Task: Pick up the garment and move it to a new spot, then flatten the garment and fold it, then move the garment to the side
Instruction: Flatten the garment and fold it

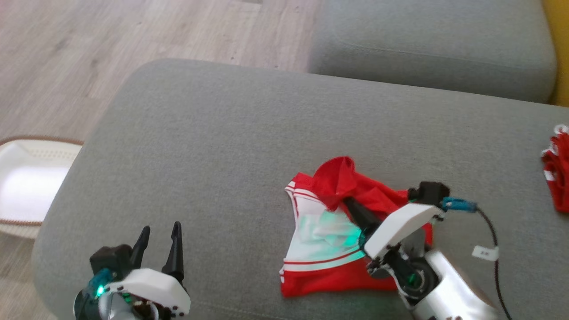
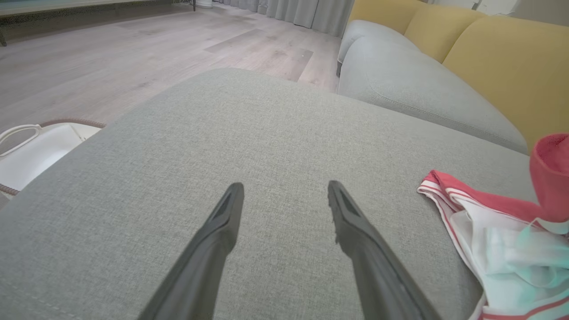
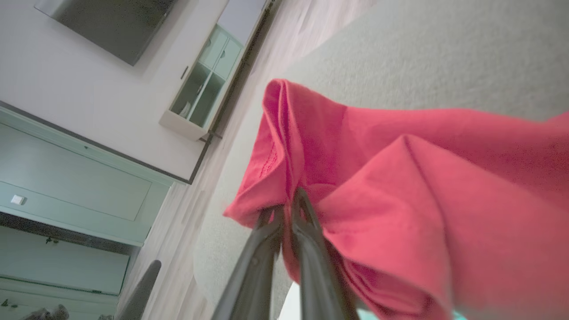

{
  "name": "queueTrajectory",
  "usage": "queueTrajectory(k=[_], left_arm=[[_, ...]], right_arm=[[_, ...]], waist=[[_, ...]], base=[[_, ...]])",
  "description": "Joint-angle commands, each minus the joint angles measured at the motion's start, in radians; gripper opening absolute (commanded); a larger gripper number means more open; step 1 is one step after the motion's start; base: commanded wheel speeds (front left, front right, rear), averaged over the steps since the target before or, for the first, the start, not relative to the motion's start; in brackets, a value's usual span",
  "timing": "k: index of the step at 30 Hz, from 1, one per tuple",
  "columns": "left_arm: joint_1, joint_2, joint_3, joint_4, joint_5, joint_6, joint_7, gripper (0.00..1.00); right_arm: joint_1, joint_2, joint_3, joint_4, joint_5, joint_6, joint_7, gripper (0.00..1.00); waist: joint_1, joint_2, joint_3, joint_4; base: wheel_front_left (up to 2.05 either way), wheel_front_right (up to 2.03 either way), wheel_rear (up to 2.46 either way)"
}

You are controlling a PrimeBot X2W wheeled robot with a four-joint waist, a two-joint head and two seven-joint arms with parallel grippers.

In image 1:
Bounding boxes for white laundry basket brown rim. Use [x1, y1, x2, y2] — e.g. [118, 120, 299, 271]
[0, 135, 84, 241]

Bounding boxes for white cable label tag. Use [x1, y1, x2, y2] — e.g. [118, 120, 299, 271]
[471, 245, 500, 261]

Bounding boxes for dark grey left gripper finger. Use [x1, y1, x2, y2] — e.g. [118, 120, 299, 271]
[130, 226, 151, 270]
[161, 221, 185, 281]

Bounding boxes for grey sofa with yellow backrest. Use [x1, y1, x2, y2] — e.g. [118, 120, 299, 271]
[308, 0, 569, 107]

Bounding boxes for red number 23 basketball jersey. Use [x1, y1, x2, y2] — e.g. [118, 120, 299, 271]
[279, 156, 434, 298]

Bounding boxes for black cable with teal plug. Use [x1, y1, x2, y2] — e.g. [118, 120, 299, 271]
[72, 268, 114, 320]

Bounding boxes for black cable with blue plug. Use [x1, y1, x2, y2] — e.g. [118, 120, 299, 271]
[441, 196, 513, 320]

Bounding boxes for red shorts with white stripe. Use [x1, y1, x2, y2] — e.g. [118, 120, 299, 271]
[541, 124, 569, 213]

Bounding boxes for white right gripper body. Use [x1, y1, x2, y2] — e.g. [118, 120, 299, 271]
[363, 203, 445, 262]

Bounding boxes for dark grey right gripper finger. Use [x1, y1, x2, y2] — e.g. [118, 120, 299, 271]
[342, 196, 382, 237]

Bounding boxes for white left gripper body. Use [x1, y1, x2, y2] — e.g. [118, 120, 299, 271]
[104, 268, 192, 319]

